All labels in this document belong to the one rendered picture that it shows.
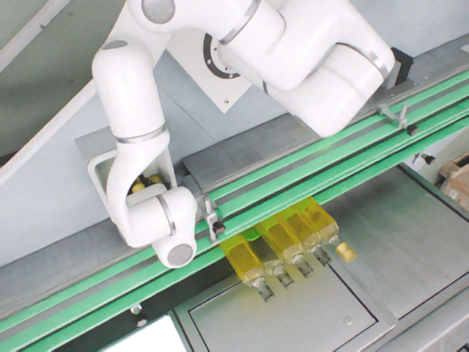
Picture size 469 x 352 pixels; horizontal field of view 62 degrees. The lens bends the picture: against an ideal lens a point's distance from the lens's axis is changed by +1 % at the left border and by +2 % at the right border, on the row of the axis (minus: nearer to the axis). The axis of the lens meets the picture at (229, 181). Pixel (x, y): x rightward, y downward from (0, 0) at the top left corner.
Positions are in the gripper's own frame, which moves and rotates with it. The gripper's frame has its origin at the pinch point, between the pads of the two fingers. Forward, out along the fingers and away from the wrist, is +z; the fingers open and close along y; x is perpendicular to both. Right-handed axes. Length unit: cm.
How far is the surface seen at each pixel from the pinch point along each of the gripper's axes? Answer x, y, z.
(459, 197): -242, 319, 114
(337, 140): -7, 54, -9
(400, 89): -3, 82, -4
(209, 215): -5.7, 11.2, -15.3
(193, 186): -3.7, 12.3, -4.7
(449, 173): -218, 320, 130
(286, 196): -14.8, 34.3, -11.3
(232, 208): -8.0, 17.6, -13.9
